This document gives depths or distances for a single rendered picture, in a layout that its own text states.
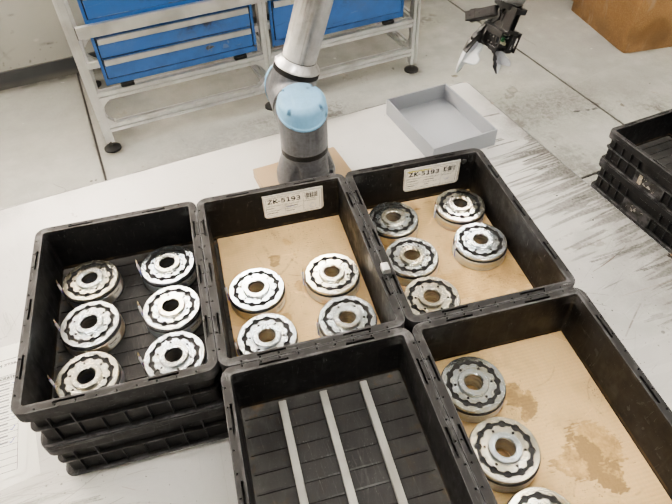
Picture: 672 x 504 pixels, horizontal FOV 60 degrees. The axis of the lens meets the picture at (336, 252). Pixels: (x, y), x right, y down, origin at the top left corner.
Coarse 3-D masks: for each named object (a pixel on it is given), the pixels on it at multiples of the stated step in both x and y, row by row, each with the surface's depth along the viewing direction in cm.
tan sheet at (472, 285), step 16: (416, 208) 125; (432, 208) 125; (432, 224) 122; (432, 240) 118; (448, 240) 118; (448, 256) 115; (512, 256) 115; (448, 272) 112; (464, 272) 112; (480, 272) 112; (496, 272) 112; (512, 272) 112; (464, 288) 109; (480, 288) 109; (496, 288) 109; (512, 288) 109; (528, 288) 109
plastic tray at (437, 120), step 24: (408, 96) 172; (432, 96) 176; (456, 96) 171; (408, 120) 170; (432, 120) 170; (456, 120) 169; (480, 120) 164; (432, 144) 162; (456, 144) 155; (480, 144) 159
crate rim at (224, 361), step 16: (320, 176) 118; (336, 176) 118; (240, 192) 115; (256, 192) 115; (352, 208) 111; (208, 240) 106; (368, 240) 105; (208, 256) 103; (208, 272) 101; (208, 288) 98; (384, 288) 97; (400, 320) 92; (224, 336) 92; (336, 336) 91; (352, 336) 90; (224, 352) 89; (256, 352) 89; (272, 352) 89; (288, 352) 89; (224, 368) 88
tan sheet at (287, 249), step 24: (336, 216) 124; (240, 240) 120; (264, 240) 120; (288, 240) 120; (312, 240) 119; (336, 240) 119; (240, 264) 115; (264, 264) 115; (288, 264) 115; (288, 288) 111; (360, 288) 110; (288, 312) 107; (312, 312) 106; (312, 336) 103
